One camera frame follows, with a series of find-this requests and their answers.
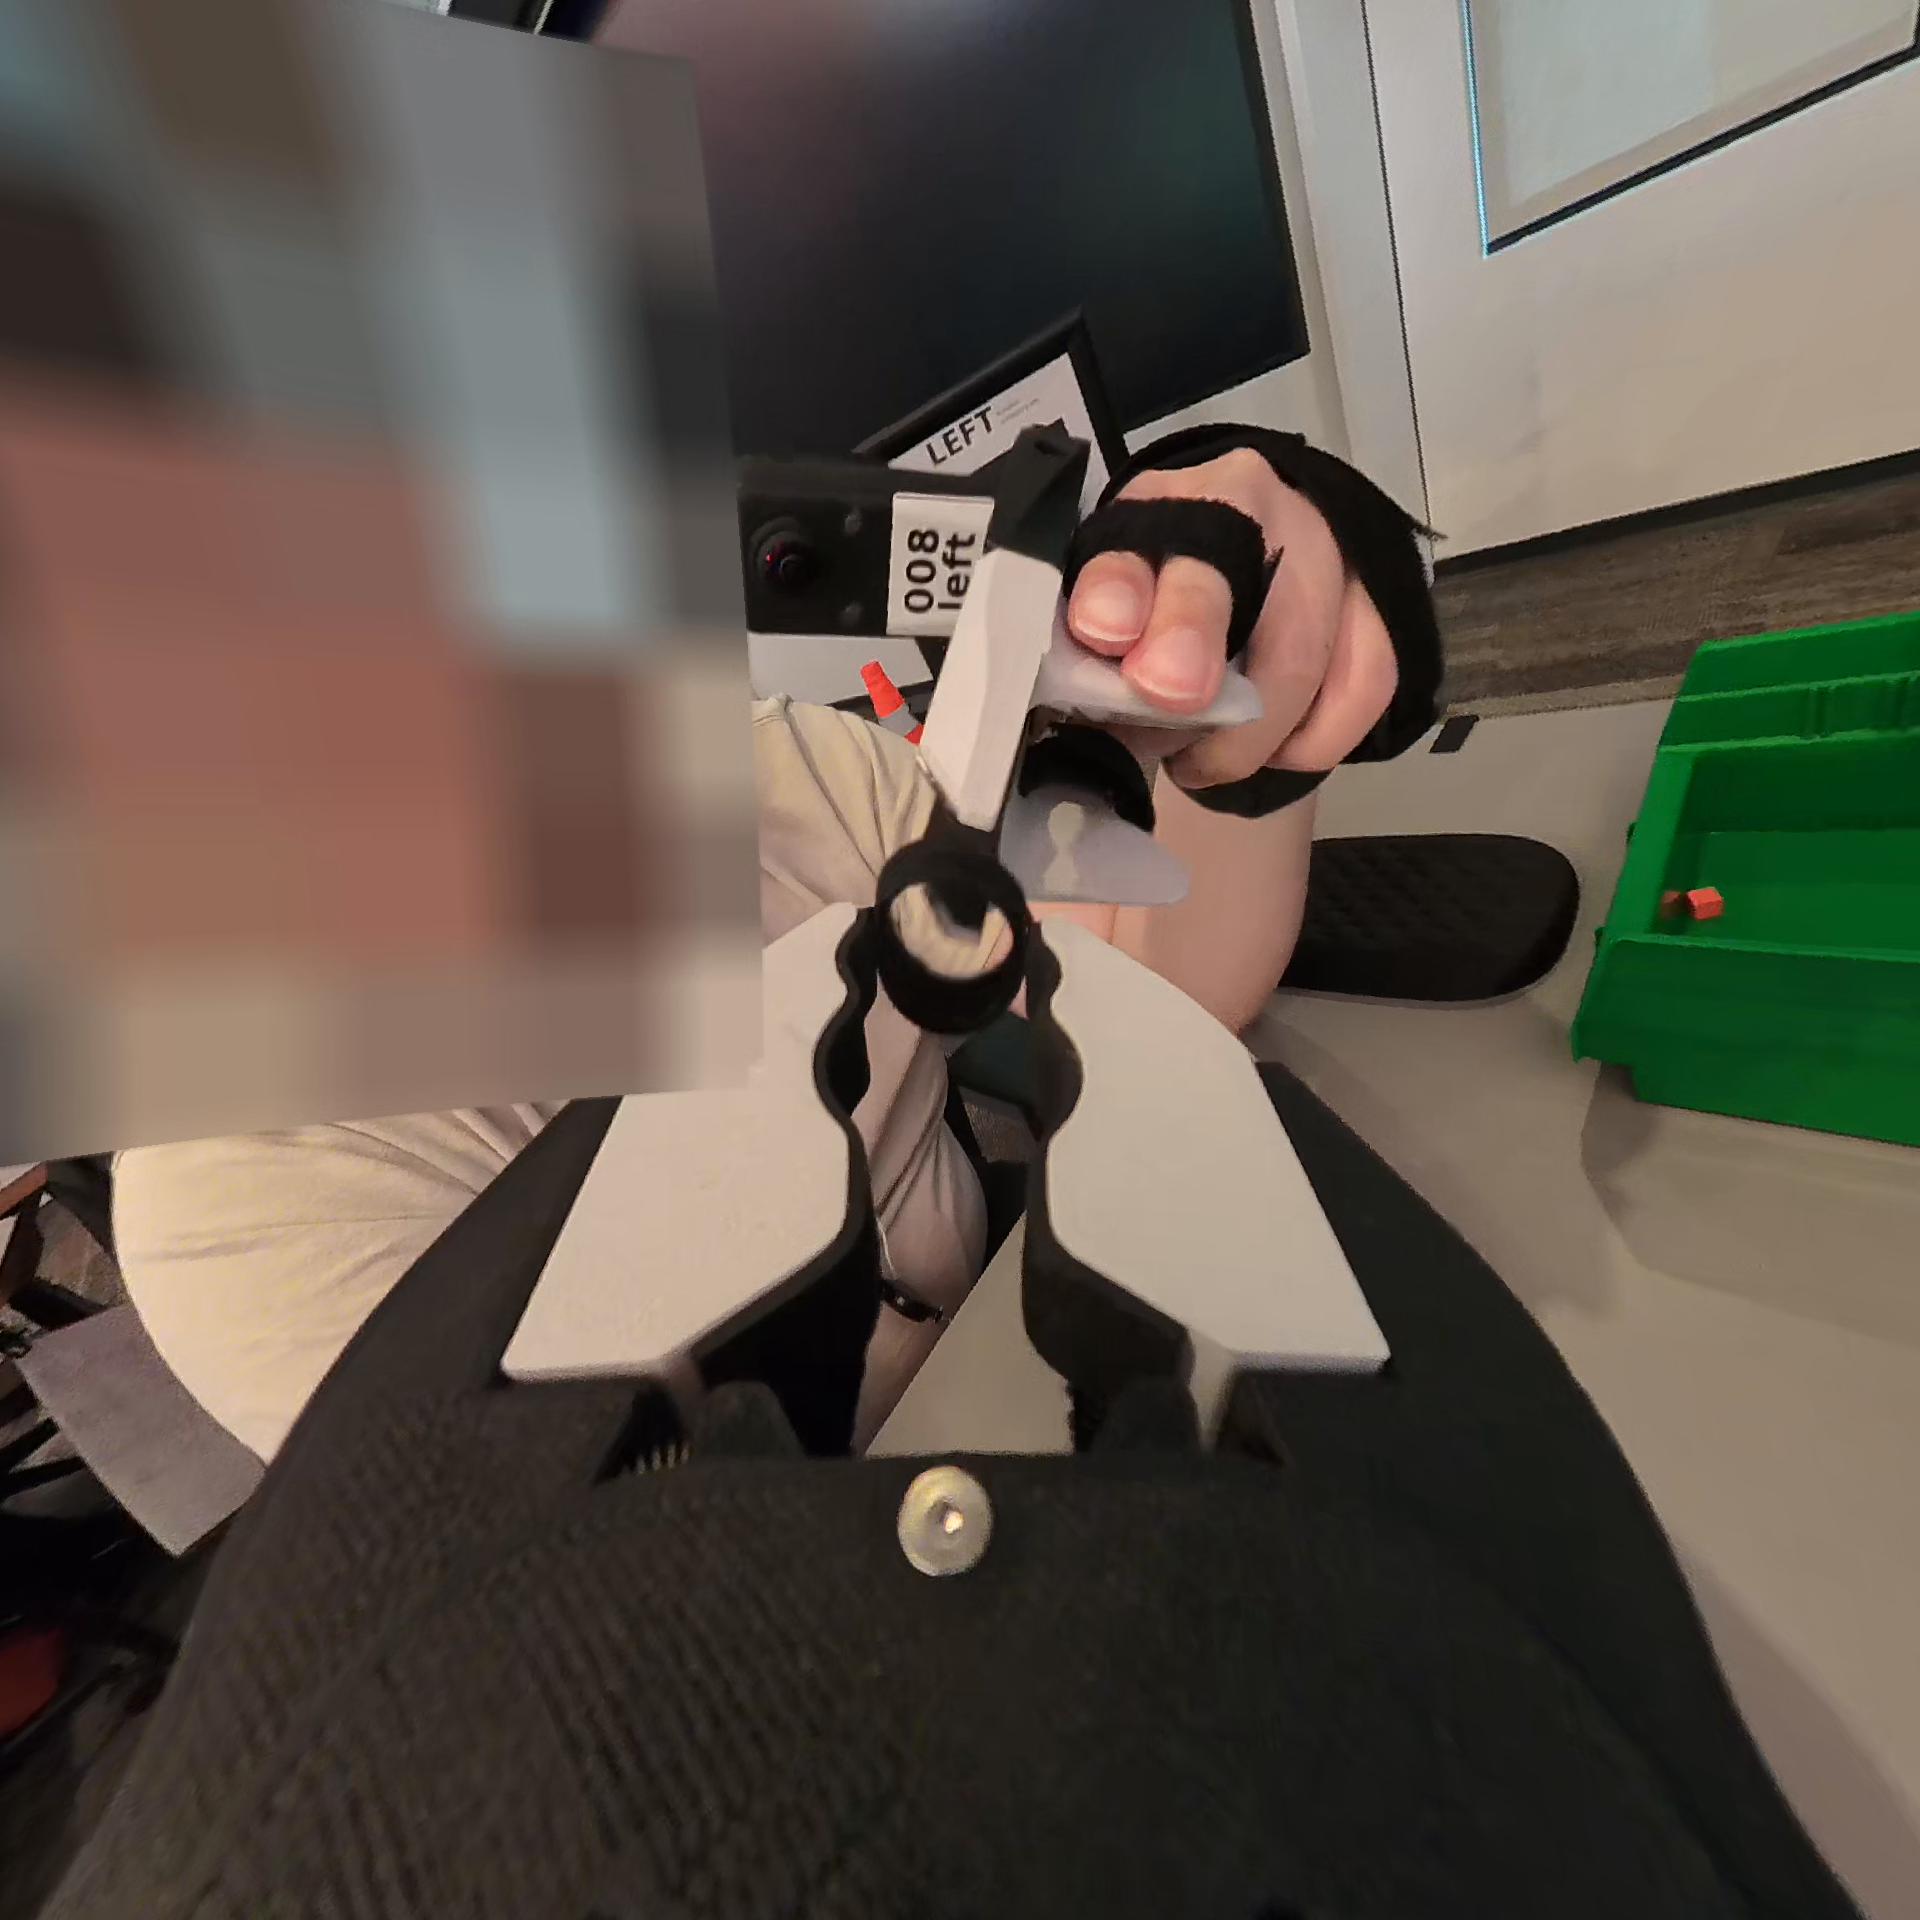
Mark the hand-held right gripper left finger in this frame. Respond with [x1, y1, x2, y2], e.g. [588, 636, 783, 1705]
[499, 904, 887, 1456]

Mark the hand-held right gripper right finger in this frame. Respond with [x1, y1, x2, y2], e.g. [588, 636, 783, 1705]
[1020, 915, 1392, 1456]

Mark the green plastic bin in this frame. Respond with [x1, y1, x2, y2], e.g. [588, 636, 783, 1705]
[1571, 614, 1920, 1151]

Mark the person's left forearm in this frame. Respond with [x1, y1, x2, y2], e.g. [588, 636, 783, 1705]
[1101, 778, 1325, 1038]

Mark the person's left hand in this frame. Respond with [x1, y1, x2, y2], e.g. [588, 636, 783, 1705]
[1055, 427, 1444, 818]

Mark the black chair armrest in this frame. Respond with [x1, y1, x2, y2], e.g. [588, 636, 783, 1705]
[1280, 835, 1582, 1008]

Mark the person's beige clothing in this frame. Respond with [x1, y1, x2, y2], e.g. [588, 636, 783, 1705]
[111, 694, 991, 1465]

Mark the dark monitor screen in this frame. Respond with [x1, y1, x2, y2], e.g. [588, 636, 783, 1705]
[717, 0, 1313, 471]

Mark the white door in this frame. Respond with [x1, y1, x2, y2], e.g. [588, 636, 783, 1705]
[1358, 0, 1920, 569]

